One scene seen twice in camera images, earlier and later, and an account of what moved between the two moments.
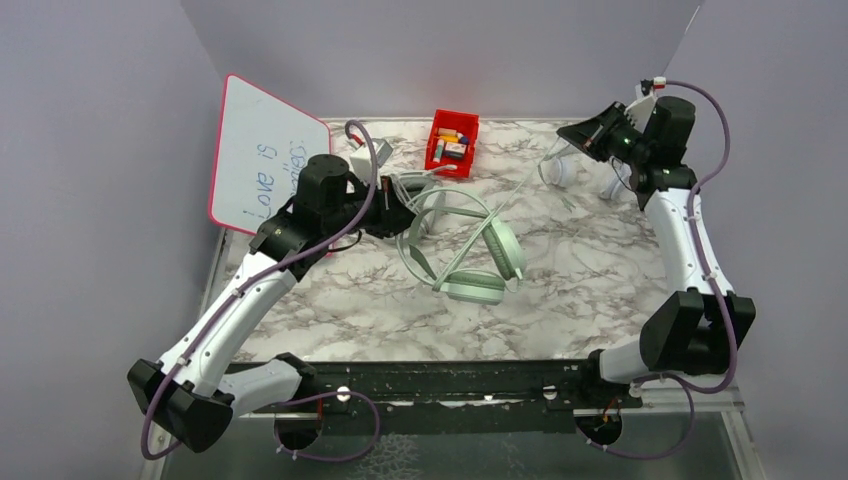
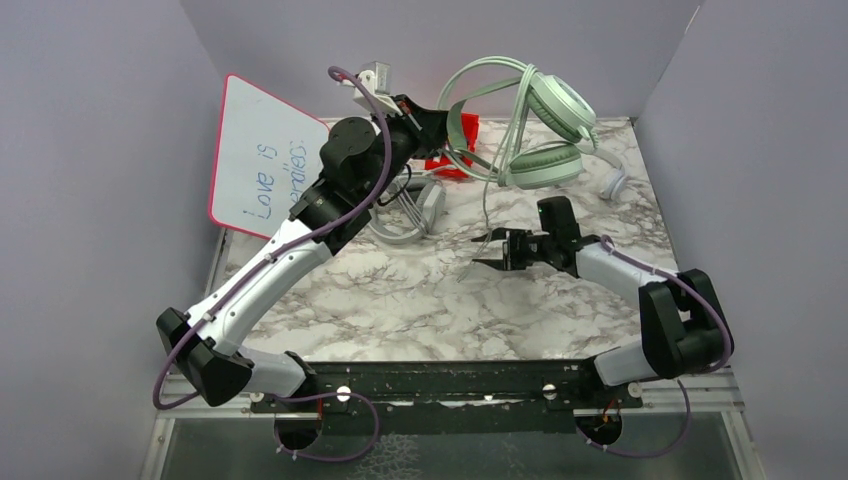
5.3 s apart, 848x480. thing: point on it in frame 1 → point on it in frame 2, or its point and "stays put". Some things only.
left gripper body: [379, 220] → [411, 129]
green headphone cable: [478, 234] → [529, 73]
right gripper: [590, 136] → [511, 259]
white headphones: [564, 171] stays put
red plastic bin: [451, 140] stays put
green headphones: [507, 261] → [517, 125]
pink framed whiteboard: [261, 158] stays put
